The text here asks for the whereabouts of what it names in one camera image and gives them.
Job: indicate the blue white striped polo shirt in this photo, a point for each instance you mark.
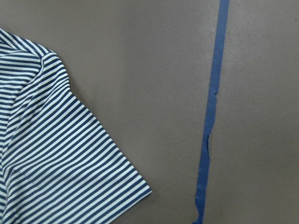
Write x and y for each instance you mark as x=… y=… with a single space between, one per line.
x=58 y=165

